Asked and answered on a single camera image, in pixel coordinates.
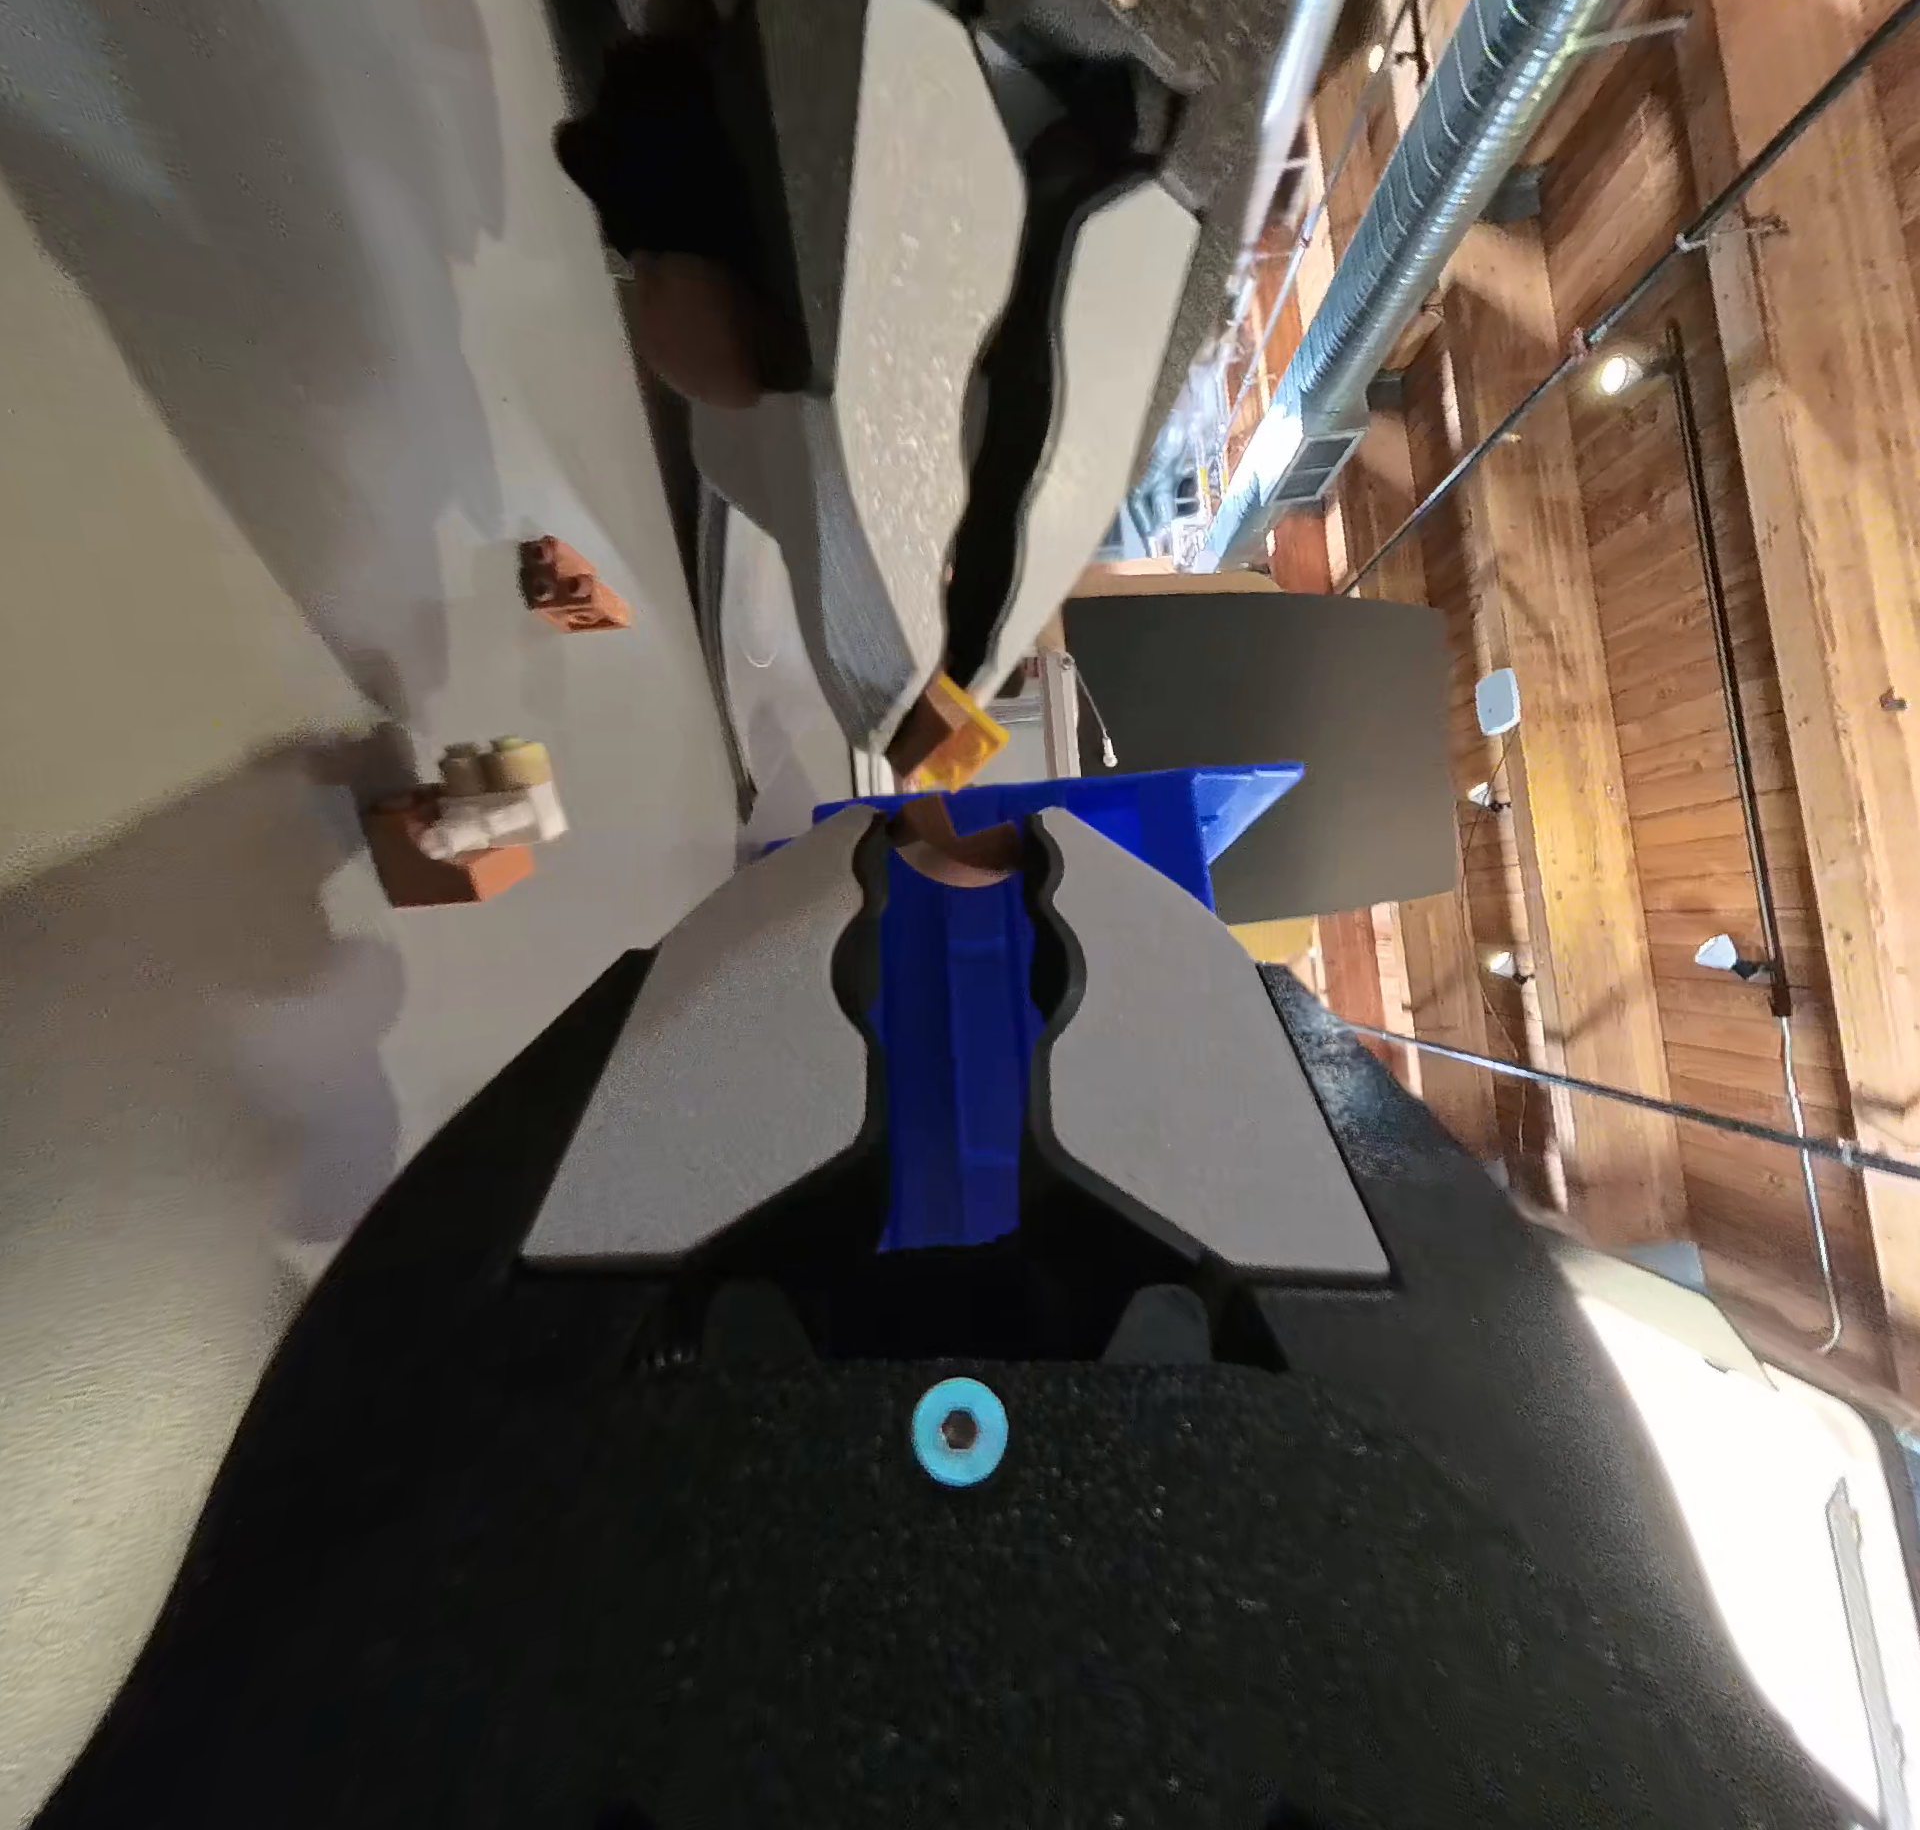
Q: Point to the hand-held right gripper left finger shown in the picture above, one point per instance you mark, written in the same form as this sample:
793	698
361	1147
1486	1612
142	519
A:
710	1096

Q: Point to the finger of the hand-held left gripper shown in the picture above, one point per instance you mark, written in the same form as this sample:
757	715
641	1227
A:
915	285
1125	361

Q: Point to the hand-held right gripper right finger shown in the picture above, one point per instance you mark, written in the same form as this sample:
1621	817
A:
1200	1096

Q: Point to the stack of blue plastic bins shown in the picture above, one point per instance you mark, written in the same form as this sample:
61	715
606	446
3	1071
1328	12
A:
964	1052

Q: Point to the round brown brick assembly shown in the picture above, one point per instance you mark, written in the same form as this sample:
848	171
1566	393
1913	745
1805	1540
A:
964	855

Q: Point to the small yellow brick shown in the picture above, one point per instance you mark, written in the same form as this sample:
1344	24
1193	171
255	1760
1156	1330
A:
967	750

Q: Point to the small brown brick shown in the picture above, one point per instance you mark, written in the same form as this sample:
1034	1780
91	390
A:
921	736

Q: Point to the grey desk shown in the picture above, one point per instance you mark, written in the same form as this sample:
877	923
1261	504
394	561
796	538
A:
227	513

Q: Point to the brown white tan brick cluster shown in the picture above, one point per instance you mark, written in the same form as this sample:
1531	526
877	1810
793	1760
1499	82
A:
447	855

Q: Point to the black board with wooden edge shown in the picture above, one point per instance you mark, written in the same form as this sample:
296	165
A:
1273	750

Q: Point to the brown studded brick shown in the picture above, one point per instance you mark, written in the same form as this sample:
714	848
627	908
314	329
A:
572	589

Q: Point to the small white ceiling box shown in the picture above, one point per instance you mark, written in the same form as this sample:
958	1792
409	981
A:
1499	703

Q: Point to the white ceiling light panel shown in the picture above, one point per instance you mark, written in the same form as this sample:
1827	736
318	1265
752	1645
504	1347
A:
1724	1486

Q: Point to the white metal frame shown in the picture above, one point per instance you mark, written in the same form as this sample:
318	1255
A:
1065	717

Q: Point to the silver ventilation duct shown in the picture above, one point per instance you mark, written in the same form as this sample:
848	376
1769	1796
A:
1441	165

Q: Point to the black ceiling light rail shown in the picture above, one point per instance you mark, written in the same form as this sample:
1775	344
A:
1724	662

